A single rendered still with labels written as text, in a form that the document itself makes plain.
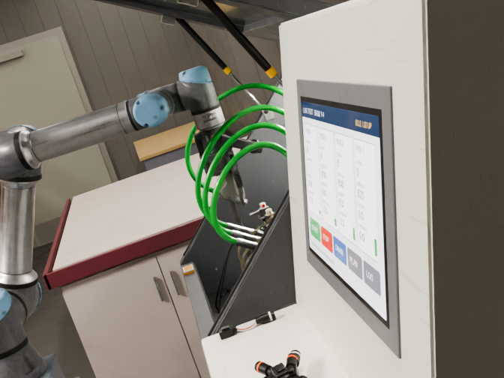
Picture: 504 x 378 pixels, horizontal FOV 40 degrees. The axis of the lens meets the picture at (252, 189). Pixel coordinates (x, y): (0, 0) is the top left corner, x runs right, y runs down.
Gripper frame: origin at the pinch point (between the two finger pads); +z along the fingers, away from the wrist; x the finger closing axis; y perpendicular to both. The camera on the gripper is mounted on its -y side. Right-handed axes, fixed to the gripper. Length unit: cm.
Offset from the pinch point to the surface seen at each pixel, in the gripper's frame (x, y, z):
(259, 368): 64, 13, 14
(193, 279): -13.9, 19.5, 20.6
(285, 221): 34.9, -3.4, -0.2
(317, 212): 59, -6, -7
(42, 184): -608, 146, 52
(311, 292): 50, -2, 11
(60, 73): -609, 86, -55
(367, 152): 87, -9, -20
